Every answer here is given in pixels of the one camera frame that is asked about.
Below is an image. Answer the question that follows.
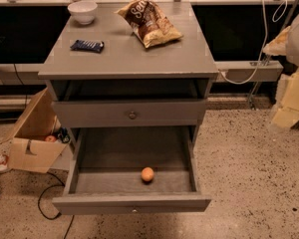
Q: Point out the open cardboard box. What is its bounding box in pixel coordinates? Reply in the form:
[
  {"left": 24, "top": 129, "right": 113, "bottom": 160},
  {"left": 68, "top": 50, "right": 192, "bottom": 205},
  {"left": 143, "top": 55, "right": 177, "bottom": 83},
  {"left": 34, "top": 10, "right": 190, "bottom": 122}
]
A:
[{"left": 3, "top": 89, "right": 72, "bottom": 173}]

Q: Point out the white ceramic bowl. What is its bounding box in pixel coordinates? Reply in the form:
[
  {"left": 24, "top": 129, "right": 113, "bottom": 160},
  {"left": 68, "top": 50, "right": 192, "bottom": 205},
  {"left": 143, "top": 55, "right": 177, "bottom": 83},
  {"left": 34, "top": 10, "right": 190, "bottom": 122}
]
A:
[{"left": 68, "top": 1, "right": 98, "bottom": 25}]

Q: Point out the orange fruit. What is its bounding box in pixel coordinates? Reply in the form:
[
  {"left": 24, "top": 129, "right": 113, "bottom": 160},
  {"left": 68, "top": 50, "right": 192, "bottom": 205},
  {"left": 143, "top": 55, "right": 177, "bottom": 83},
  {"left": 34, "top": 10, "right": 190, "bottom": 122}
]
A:
[{"left": 141, "top": 167, "right": 154, "bottom": 182}]

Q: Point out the white cable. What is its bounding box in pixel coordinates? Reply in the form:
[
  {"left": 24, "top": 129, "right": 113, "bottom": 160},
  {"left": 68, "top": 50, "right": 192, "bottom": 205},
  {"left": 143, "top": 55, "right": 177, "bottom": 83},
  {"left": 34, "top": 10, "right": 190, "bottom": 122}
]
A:
[{"left": 219, "top": 0, "right": 289, "bottom": 86}]

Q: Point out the black floor cable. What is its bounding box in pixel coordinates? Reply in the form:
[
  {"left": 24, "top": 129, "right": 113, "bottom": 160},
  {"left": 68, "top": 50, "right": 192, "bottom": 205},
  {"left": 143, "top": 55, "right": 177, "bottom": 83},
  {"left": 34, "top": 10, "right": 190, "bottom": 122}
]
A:
[{"left": 37, "top": 171, "right": 75, "bottom": 239}]

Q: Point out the metal tripod stand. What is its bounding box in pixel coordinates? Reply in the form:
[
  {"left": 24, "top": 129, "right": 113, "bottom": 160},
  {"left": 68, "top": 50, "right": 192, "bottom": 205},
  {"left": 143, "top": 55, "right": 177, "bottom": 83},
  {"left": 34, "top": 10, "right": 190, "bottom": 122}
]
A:
[{"left": 248, "top": 0, "right": 299, "bottom": 109}]

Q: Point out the dark blue candy bar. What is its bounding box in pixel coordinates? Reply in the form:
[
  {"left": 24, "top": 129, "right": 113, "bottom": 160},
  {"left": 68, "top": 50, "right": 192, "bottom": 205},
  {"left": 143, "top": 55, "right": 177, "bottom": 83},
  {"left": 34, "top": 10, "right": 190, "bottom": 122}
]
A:
[{"left": 70, "top": 40, "right": 105, "bottom": 53}]

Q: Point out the brown chips bag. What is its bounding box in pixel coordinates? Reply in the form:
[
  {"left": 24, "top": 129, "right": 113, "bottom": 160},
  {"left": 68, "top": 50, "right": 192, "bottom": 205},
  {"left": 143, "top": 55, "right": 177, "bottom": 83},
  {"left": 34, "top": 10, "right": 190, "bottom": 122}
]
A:
[{"left": 117, "top": 0, "right": 182, "bottom": 48}]

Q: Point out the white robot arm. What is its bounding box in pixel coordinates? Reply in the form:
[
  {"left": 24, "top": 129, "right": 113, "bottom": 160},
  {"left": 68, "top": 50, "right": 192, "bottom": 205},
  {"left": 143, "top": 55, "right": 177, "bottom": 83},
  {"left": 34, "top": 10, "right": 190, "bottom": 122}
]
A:
[{"left": 263, "top": 14, "right": 299, "bottom": 129}]

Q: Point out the red apple in box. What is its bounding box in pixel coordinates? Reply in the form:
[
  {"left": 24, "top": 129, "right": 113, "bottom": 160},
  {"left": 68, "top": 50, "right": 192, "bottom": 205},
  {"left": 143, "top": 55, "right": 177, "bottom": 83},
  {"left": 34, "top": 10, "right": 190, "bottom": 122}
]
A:
[{"left": 45, "top": 135, "right": 57, "bottom": 142}]

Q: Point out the grey wooden drawer cabinet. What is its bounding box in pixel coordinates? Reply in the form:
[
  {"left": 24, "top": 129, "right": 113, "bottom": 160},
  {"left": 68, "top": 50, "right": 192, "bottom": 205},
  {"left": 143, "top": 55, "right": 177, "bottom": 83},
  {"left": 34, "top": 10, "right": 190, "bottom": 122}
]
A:
[{"left": 39, "top": 2, "right": 217, "bottom": 136}]

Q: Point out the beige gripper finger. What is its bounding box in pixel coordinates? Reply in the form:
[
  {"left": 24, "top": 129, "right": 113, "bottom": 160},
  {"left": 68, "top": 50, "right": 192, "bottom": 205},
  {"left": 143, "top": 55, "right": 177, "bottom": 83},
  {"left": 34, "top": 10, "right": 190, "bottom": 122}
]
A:
[
  {"left": 263, "top": 26, "right": 291, "bottom": 56},
  {"left": 271, "top": 69, "right": 299, "bottom": 128}
]

